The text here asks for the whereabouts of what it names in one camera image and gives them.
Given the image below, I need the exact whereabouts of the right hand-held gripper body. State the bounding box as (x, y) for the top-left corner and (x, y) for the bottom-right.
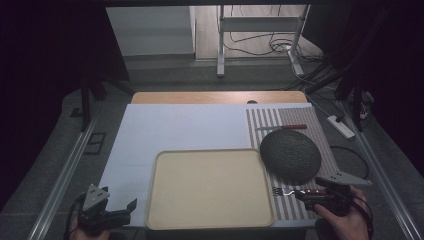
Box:
(324, 169), (373, 216)

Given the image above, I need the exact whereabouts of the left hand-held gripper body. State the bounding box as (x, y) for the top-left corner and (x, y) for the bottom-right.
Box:
(77, 183), (116, 236)

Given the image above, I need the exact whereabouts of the fork with brown handle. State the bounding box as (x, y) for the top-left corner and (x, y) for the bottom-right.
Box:
(271, 186), (328, 197)

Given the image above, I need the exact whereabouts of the person's left hand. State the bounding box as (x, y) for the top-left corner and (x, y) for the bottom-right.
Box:
(68, 225), (113, 240)

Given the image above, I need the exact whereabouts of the person's right hand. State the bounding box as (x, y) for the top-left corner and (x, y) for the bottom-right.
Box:
(313, 185), (370, 240)

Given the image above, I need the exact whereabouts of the dark round woven placemat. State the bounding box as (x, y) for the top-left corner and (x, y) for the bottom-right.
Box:
(259, 128), (323, 183)

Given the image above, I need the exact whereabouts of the white power strip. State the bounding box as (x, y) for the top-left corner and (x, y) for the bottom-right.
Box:
(326, 114), (356, 140)

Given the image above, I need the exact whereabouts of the striped grey white placemat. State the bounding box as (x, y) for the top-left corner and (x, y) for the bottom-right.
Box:
(245, 106), (342, 221)

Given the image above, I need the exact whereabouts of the black floor socket plate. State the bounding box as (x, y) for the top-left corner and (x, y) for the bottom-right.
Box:
(83, 131), (108, 156)

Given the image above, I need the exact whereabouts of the beige plastic tray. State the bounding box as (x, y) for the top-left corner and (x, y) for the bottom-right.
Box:
(145, 148), (276, 231)

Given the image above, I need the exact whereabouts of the black metal stand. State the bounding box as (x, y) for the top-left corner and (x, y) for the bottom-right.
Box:
(79, 71), (134, 133)
(304, 59), (376, 133)

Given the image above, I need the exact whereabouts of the white table cover sheet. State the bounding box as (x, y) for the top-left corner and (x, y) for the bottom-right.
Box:
(98, 102), (322, 229)

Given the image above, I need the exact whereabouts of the white panel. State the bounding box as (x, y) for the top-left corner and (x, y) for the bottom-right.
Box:
(105, 5), (196, 57)

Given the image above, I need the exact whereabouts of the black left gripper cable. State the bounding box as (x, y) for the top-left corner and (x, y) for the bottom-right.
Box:
(63, 193), (87, 240)

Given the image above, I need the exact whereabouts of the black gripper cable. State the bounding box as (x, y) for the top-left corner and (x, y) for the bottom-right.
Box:
(63, 193), (87, 240)
(349, 194), (374, 240)

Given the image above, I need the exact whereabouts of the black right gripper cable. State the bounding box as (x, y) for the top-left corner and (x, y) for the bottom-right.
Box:
(349, 194), (374, 240)

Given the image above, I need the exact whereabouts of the black cable loop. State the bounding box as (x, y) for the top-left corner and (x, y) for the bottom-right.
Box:
(329, 145), (370, 180)

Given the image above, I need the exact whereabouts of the aluminium rail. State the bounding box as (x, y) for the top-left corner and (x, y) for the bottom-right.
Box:
(27, 117), (98, 240)
(339, 99), (424, 240)

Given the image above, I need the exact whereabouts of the knife with red handle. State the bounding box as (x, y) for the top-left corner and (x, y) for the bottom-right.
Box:
(255, 123), (308, 131)

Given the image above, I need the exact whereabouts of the tangle of black floor cables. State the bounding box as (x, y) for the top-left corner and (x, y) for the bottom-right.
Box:
(222, 4), (326, 64)

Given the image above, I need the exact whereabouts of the white metal stand frame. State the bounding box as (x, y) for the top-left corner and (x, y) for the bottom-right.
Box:
(216, 4), (312, 79)

